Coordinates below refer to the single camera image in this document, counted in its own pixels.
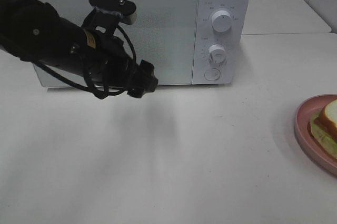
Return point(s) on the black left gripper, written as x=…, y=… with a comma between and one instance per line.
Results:
x=113, y=64

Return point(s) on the white microwave door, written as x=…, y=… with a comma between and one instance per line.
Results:
x=163, y=34

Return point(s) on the round white door button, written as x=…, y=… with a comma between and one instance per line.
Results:
x=212, y=74

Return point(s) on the white timer knob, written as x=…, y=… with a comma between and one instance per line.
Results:
x=217, y=53

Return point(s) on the pink round plate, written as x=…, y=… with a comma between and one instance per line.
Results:
x=303, y=135

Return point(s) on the sandwich with lettuce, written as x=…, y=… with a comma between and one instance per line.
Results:
x=323, y=128

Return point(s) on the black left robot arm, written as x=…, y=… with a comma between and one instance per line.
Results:
x=34, y=32

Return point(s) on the upper white power knob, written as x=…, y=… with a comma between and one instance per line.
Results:
x=222, y=20

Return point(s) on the left silver black wrist camera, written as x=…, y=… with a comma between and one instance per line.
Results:
x=125, y=10

